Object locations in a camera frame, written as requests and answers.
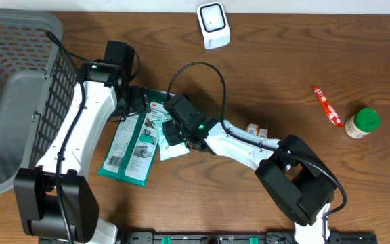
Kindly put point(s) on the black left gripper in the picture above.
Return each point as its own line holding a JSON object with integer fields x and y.
{"x": 141, "y": 104}

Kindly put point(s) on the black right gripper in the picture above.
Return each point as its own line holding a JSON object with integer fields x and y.
{"x": 169, "y": 129}

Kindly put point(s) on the light teal snack packet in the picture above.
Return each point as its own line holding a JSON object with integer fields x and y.
{"x": 166, "y": 151}

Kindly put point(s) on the green white wipes pack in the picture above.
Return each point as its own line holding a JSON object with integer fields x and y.
{"x": 135, "y": 143}

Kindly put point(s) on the orange juice box pair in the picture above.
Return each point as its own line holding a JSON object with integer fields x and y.
{"x": 256, "y": 130}

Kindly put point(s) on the red snack packet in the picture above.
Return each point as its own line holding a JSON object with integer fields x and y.
{"x": 327, "y": 106}

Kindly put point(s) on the green lid white jar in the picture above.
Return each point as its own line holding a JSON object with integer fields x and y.
{"x": 362, "y": 123}

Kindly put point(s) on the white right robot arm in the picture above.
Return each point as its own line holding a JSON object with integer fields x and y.
{"x": 295, "y": 178}

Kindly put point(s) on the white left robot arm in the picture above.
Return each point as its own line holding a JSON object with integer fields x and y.
{"x": 55, "y": 201}

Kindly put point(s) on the white barcode scanner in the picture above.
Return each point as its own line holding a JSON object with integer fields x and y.
{"x": 213, "y": 25}

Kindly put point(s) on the grey plastic mesh basket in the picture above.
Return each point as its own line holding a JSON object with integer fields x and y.
{"x": 36, "y": 89}

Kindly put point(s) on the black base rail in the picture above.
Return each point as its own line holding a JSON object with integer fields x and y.
{"x": 265, "y": 238}

